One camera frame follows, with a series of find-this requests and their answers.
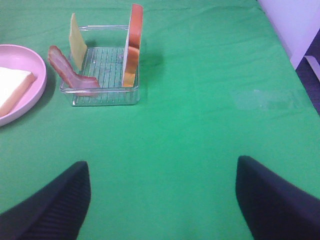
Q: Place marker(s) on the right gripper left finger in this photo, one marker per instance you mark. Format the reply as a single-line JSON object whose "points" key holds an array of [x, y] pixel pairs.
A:
{"points": [[55, 212]]}

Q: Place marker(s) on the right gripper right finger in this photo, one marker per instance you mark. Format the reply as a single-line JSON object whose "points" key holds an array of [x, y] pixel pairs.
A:
{"points": [[273, 208]]}

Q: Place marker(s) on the bacon strip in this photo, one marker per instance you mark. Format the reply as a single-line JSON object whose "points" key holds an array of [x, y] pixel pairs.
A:
{"points": [[74, 80]]}

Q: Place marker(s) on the bread slice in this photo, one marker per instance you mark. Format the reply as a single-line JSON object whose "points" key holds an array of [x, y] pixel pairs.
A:
{"points": [[132, 46], [13, 85]]}

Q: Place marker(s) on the yellow cheese slice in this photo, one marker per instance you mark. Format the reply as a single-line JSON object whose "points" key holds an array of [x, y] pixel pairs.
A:
{"points": [[77, 44]]}

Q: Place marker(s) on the green tablecloth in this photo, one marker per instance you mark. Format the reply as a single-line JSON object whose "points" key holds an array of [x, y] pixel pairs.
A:
{"points": [[215, 84]]}

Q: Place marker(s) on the right clear plastic container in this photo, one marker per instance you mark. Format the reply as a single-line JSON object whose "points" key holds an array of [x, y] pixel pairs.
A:
{"points": [[103, 60]]}

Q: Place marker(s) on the pink round plate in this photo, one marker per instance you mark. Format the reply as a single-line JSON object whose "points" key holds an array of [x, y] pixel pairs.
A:
{"points": [[20, 57]]}

